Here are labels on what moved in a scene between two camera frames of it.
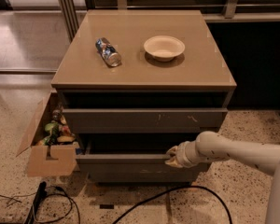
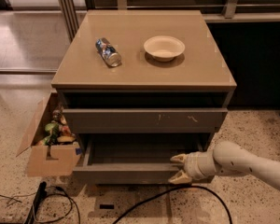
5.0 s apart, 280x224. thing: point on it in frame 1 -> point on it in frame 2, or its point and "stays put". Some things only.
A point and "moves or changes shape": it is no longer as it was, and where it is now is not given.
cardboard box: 57,160 stays put
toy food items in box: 58,131 stays put
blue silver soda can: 108,52 stays put
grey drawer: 135,161 moves or changes shape
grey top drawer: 145,120 stays put
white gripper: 185,155 -> 191,166
